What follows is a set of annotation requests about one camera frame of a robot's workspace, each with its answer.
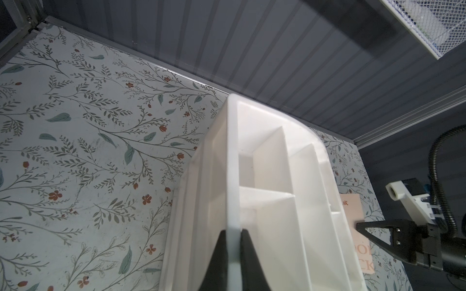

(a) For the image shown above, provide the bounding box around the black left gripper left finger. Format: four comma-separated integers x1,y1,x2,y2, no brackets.
199,230,228,291

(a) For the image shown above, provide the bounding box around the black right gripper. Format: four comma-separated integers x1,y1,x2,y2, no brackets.
356,219,466,276

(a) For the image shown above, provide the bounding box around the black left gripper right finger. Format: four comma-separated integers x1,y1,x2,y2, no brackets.
240,229,271,291

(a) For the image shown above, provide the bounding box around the beige good luck postcard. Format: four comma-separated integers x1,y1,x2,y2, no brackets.
341,194,375,274

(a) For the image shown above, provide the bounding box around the white desk drawer organizer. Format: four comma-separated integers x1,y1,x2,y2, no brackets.
159,94,366,291

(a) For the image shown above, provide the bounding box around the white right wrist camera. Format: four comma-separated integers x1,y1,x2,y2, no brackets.
385,178,444,226

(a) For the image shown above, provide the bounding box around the black right camera cable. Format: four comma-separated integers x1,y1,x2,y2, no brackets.
427,125,466,239

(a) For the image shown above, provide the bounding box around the white wire mesh basket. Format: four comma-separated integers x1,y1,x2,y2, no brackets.
381,0,466,59

